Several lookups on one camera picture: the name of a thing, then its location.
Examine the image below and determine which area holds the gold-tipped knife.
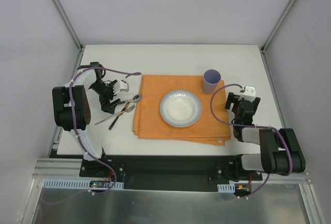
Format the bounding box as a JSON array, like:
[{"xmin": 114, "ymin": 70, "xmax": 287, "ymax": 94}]
[{"xmin": 108, "ymin": 102, "xmax": 130, "ymax": 130}]

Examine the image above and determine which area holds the silver fork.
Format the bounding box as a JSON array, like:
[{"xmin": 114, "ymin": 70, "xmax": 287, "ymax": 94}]
[{"xmin": 95, "ymin": 104, "xmax": 136, "ymax": 125}]

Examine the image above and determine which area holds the silver spoon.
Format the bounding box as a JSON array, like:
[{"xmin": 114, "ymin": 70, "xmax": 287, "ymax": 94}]
[{"xmin": 119, "ymin": 94, "xmax": 143, "ymax": 105}]

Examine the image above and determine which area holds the lilac plastic cup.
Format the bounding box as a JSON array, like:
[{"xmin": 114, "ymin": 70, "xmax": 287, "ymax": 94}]
[{"xmin": 203, "ymin": 69, "xmax": 221, "ymax": 94}]

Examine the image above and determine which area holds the orange cloth napkin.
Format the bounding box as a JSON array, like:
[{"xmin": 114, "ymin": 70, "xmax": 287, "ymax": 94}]
[{"xmin": 133, "ymin": 74, "xmax": 231, "ymax": 146}]

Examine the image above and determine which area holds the white blue-rimmed plate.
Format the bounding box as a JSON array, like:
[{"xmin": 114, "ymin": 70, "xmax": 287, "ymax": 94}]
[{"xmin": 159, "ymin": 90, "xmax": 203, "ymax": 128}]

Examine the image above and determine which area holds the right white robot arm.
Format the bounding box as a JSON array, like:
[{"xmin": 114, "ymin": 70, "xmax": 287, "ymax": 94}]
[{"xmin": 225, "ymin": 92, "xmax": 306, "ymax": 180}]

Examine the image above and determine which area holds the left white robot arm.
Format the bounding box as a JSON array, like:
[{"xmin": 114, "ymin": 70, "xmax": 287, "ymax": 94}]
[{"xmin": 52, "ymin": 62, "xmax": 129, "ymax": 177}]

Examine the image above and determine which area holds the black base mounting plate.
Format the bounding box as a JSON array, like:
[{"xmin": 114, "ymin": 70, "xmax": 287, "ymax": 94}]
[{"xmin": 79, "ymin": 155, "xmax": 262, "ymax": 192}]

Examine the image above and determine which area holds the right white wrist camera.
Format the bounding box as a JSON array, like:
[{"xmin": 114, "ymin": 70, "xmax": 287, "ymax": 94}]
[{"xmin": 240, "ymin": 85, "xmax": 256, "ymax": 99}]

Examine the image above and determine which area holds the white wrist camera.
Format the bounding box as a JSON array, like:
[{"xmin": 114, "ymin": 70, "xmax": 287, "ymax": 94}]
[
  {"xmin": 113, "ymin": 80, "xmax": 129, "ymax": 95},
  {"xmin": 240, "ymin": 85, "xmax": 256, "ymax": 99}
]

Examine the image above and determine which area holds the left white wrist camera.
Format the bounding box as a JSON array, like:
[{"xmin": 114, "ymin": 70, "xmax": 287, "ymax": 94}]
[{"xmin": 113, "ymin": 80, "xmax": 129, "ymax": 95}]

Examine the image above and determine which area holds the right aluminium frame post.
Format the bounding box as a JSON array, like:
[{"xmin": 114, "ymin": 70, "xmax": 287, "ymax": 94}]
[{"xmin": 260, "ymin": 0, "xmax": 313, "ymax": 53}]

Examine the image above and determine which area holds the aluminium frame post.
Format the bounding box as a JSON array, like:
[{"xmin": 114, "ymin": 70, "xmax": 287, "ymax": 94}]
[
  {"xmin": 38, "ymin": 0, "xmax": 84, "ymax": 51},
  {"xmin": 260, "ymin": 0, "xmax": 313, "ymax": 53}
]

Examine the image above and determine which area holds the left aluminium frame post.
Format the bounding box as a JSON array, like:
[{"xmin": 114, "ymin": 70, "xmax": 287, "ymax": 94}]
[{"xmin": 38, "ymin": 0, "xmax": 84, "ymax": 51}]

